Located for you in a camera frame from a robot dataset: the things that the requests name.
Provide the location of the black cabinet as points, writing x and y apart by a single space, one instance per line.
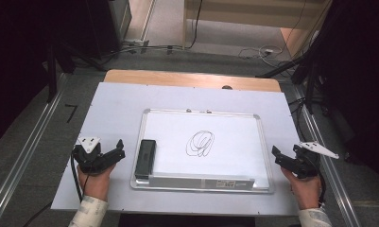
108 25

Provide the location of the black whiteboard eraser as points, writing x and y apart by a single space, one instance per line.
145 159

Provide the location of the metal framed whiteboard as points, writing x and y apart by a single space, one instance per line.
234 148

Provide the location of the small dark round object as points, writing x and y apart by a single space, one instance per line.
227 87

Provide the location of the aluminium floor rail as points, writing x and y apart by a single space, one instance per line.
332 176
26 148

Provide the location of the person's left hand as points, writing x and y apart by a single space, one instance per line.
95 184

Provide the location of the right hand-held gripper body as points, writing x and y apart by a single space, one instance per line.
303 160

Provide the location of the wooden table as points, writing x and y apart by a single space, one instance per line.
177 78

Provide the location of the black metal stand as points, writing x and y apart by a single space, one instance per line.
310 82
51 75

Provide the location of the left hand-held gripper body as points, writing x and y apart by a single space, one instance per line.
91 159

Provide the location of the large white table sheet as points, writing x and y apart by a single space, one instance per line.
114 110

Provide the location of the light wooden shelf unit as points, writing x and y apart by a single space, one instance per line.
250 14

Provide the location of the person's right hand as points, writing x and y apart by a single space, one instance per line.
305 192

